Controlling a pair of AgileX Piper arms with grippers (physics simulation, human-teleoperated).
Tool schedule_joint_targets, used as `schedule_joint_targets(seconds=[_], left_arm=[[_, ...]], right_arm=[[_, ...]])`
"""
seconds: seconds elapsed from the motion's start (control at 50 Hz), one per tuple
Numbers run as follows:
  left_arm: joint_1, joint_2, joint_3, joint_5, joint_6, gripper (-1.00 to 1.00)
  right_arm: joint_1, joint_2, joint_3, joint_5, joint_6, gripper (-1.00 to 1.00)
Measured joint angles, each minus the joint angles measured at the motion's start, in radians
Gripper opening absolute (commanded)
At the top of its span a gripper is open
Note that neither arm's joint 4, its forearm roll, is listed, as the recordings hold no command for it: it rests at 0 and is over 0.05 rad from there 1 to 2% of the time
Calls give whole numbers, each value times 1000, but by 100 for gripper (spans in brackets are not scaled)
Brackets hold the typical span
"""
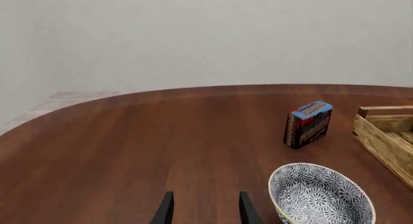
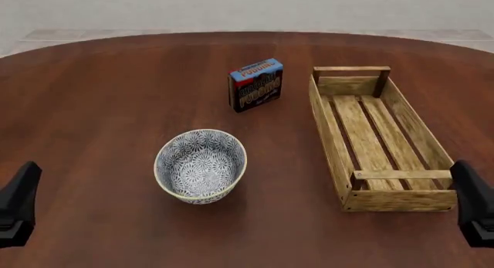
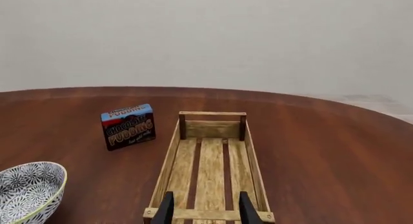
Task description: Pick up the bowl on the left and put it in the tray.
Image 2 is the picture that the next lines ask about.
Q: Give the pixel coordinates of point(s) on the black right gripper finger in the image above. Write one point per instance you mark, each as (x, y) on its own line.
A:
(472, 192)

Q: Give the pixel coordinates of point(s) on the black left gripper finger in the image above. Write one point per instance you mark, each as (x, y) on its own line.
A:
(21, 192)

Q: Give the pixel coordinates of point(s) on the chocolate pudding box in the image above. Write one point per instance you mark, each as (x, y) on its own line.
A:
(256, 88)

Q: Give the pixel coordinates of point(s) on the wooden slat tray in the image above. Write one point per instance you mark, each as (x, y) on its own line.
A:
(370, 140)

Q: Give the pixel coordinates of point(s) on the blue white patterned bowl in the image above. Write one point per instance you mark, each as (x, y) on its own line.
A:
(200, 169)

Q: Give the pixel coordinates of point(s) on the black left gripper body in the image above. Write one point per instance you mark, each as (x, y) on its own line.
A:
(13, 233)

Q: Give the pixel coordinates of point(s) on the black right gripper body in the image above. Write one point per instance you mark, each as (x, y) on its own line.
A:
(478, 233)

